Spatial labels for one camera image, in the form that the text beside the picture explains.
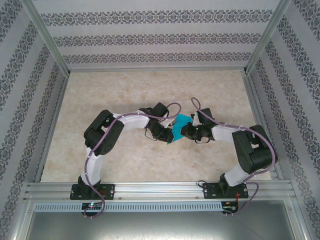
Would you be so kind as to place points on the aluminium table side rail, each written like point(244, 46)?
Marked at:
point(257, 112)
point(53, 120)

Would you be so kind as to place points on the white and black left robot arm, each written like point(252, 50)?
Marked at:
point(132, 122)

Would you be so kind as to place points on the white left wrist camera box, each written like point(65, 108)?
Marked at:
point(168, 124)

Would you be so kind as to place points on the aluminium lower frame strut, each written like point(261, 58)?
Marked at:
point(20, 220)
point(300, 220)

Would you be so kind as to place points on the blue paper sheet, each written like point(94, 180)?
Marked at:
point(177, 130)

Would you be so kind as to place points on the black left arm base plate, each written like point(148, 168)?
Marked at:
point(110, 191)

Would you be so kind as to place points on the aluminium frame cross beam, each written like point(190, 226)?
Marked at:
point(157, 69)

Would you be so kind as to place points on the aluminium frame post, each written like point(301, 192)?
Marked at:
point(267, 35)
point(47, 37)

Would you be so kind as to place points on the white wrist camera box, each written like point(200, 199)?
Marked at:
point(168, 124)
point(195, 119)

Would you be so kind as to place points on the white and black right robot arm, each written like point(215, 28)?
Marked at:
point(250, 147)

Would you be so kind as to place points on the grey metal sheet panel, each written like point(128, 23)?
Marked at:
point(160, 227)

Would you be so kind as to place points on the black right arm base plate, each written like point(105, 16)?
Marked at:
point(210, 191)

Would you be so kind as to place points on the aluminium mounting rail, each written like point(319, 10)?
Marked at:
point(160, 191)

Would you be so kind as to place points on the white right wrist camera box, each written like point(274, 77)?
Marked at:
point(195, 119)

